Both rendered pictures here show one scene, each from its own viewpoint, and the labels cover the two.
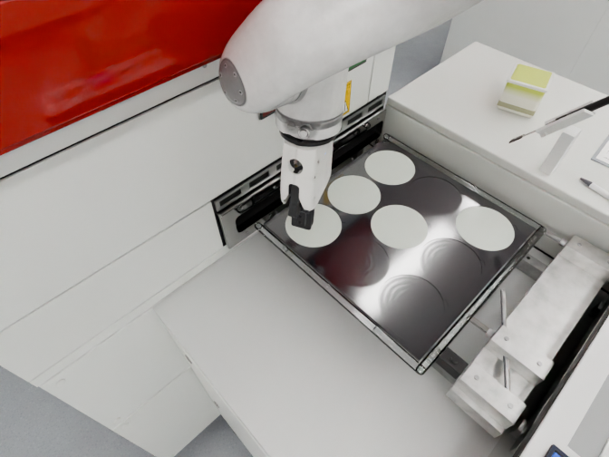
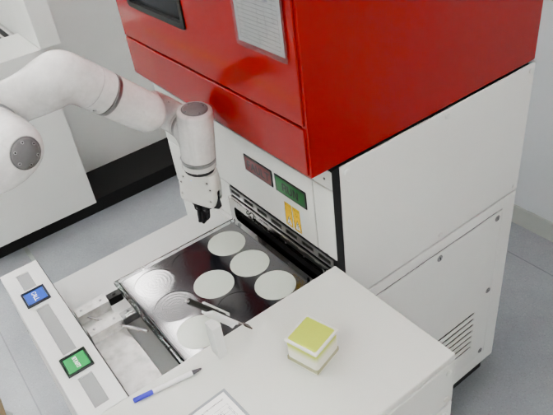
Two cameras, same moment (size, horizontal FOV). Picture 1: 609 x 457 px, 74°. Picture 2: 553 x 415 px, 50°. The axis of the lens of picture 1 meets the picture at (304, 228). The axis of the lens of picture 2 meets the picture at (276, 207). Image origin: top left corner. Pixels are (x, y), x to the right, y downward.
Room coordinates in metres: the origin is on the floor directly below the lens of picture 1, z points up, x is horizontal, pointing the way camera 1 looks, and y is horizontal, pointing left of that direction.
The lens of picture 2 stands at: (0.84, -1.20, 1.90)
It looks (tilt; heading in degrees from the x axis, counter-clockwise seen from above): 36 degrees down; 101
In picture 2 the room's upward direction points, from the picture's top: 8 degrees counter-clockwise
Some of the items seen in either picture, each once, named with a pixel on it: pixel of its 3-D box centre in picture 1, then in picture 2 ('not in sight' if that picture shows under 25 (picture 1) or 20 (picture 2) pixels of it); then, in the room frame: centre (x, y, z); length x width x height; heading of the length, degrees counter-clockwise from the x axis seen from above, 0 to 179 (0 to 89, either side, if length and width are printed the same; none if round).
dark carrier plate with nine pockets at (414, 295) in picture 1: (398, 227); (214, 284); (0.45, -0.17, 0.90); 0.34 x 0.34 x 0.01; 44
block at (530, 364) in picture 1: (518, 354); (105, 327); (0.22, -0.31, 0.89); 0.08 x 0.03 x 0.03; 44
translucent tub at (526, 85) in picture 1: (524, 91); (312, 345); (0.72, -0.44, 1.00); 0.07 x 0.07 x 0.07; 58
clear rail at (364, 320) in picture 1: (329, 288); (177, 250); (0.32, -0.04, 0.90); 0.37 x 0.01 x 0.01; 44
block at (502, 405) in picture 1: (489, 394); (92, 309); (0.16, -0.25, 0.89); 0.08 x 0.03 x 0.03; 44
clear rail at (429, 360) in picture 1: (488, 291); (149, 323); (0.32, -0.29, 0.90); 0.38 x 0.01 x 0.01; 134
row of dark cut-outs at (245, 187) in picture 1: (309, 146); (276, 222); (0.59, -0.01, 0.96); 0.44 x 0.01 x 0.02; 134
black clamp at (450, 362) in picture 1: (451, 362); (114, 296); (0.20, -0.21, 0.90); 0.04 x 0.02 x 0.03; 44
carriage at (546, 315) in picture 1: (535, 328); (123, 355); (0.27, -0.36, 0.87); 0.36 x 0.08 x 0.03; 134
